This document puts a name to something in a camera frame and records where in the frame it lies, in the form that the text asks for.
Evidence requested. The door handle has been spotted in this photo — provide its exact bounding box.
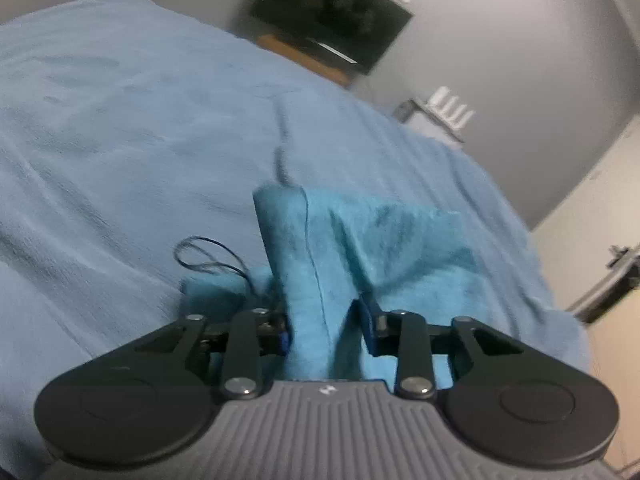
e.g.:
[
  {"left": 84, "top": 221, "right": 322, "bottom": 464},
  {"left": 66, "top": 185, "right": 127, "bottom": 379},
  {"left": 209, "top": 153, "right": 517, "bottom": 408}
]
[{"left": 606, "top": 243, "right": 640, "bottom": 272}]

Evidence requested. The beige sliding wardrobe door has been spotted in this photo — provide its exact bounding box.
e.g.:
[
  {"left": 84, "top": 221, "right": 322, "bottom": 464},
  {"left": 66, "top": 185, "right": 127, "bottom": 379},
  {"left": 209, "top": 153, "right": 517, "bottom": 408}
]
[{"left": 585, "top": 305, "right": 640, "bottom": 476}]

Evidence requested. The dark vertical pole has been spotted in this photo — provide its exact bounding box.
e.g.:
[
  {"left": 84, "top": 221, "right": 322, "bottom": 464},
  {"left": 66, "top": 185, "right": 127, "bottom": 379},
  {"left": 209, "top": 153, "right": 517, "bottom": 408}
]
[{"left": 562, "top": 260, "right": 640, "bottom": 325}]

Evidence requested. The teal drawstring garment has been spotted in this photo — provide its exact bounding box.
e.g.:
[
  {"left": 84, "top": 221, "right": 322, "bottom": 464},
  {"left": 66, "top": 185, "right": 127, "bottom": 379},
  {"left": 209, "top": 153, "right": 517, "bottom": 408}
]
[{"left": 173, "top": 184, "right": 594, "bottom": 392}]

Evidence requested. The light blue bed blanket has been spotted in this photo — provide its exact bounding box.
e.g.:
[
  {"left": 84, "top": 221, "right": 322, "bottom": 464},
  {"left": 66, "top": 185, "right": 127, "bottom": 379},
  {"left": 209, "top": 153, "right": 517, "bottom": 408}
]
[{"left": 0, "top": 0, "right": 592, "bottom": 480}]

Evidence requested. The white door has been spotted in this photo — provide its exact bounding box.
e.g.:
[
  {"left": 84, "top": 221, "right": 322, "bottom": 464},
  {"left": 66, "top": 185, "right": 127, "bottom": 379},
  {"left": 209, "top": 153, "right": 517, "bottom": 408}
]
[{"left": 530, "top": 115, "right": 640, "bottom": 312}]

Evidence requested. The wooden television stand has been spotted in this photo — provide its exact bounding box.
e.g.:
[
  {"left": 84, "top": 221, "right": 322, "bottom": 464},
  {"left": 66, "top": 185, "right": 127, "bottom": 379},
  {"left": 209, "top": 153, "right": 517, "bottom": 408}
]
[{"left": 257, "top": 33, "right": 351, "bottom": 86}]

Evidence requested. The white small cabinet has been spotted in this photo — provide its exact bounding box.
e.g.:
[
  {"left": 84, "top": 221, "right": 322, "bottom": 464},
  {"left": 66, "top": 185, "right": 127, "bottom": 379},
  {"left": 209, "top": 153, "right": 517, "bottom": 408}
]
[{"left": 392, "top": 98, "right": 466, "bottom": 149}]

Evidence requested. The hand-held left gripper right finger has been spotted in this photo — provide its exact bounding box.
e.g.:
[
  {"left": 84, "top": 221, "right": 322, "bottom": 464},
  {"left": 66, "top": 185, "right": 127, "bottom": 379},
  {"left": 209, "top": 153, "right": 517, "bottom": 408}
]
[{"left": 352, "top": 297, "right": 524, "bottom": 402}]

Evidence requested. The white router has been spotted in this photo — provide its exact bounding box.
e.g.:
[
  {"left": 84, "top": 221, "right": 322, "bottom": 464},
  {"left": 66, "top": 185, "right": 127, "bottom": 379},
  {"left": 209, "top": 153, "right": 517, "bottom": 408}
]
[{"left": 424, "top": 87, "right": 475, "bottom": 134}]

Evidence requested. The black television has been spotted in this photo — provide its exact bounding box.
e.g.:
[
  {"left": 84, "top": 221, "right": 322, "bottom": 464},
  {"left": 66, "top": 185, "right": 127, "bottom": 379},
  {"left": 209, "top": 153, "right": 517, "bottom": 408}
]
[{"left": 248, "top": 0, "right": 415, "bottom": 75}]

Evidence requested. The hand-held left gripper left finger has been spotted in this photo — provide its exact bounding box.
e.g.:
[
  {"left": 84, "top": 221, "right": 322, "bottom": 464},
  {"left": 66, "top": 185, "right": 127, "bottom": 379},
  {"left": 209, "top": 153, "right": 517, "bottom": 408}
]
[{"left": 134, "top": 308, "right": 294, "bottom": 402}]

